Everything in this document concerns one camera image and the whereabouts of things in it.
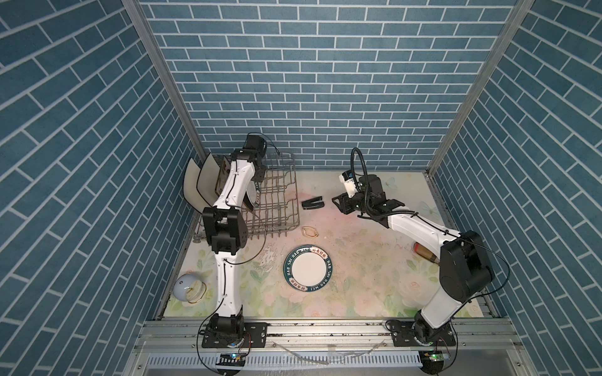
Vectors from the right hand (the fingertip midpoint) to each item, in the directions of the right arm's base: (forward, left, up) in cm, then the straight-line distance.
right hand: (339, 197), depth 89 cm
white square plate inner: (+4, +54, +2) cm, 54 cm away
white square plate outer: (-3, +57, +4) cm, 57 cm away
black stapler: (+7, +11, -14) cm, 19 cm away
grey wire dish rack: (+3, +27, -16) cm, 32 cm away
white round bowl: (-35, +49, -9) cm, 61 cm away
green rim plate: (+10, +39, -13) cm, 42 cm away
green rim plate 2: (-22, +11, -16) cm, 30 cm away
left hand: (+10, +35, +1) cm, 36 cm away
